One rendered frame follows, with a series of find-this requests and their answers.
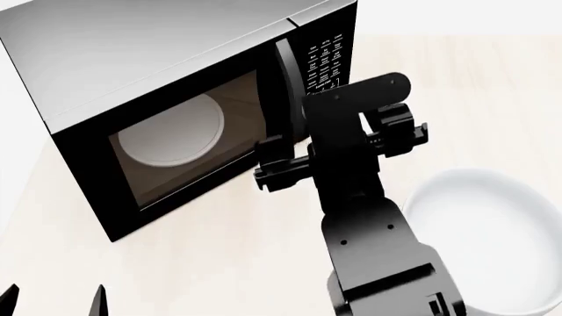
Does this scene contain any black microwave control panel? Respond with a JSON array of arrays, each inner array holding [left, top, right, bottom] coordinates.
[[287, 0, 359, 100]]

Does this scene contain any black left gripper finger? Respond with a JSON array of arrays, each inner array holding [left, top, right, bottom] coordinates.
[[87, 284, 109, 316], [0, 283, 20, 316]]

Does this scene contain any silver and black microwave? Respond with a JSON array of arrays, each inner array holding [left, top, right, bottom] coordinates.
[[0, 0, 359, 243]]

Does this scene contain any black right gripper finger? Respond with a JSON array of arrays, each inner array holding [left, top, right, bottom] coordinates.
[[362, 103, 430, 160], [253, 133, 314, 192]]

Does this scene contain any white round turntable plate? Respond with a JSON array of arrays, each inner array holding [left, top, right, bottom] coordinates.
[[117, 92, 227, 169]]

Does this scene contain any white round bowl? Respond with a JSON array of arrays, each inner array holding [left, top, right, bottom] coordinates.
[[400, 168, 562, 316]]

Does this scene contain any black microwave door with window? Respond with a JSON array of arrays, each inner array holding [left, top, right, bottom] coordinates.
[[51, 37, 309, 243]]

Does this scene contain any black curved microwave door handle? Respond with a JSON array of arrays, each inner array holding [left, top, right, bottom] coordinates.
[[274, 38, 309, 133]]

